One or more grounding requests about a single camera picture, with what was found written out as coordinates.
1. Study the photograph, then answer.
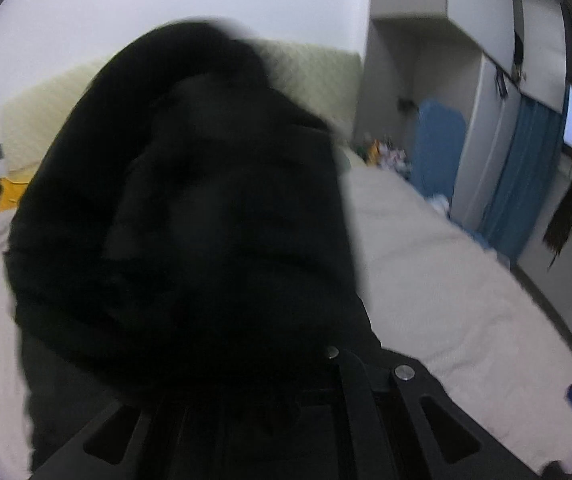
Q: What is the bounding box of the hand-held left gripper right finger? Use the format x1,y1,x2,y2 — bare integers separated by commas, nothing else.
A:
326,345,543,480

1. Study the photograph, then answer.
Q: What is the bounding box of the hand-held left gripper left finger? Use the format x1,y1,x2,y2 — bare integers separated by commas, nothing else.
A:
32,399,189,480

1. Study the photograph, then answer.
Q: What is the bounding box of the black garment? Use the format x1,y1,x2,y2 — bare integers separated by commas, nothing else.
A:
4,19,383,480

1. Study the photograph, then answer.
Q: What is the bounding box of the bed with beige sheet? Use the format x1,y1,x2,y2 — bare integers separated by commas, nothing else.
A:
0,159,572,480

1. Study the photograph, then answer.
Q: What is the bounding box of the pile of small colourful things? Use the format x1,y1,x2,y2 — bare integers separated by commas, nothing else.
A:
360,136,413,177

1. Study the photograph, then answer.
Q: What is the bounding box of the blue draped cloth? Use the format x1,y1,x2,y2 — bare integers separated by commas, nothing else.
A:
409,98,467,207

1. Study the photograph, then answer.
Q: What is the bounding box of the blue curtain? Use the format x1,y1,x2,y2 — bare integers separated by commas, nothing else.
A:
480,96,565,262

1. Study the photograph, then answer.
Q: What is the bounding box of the yellow cloth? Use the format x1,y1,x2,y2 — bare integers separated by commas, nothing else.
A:
0,175,30,214

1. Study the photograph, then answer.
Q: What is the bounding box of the light green padded headboard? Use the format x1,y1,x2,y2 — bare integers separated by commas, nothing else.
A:
0,39,363,175

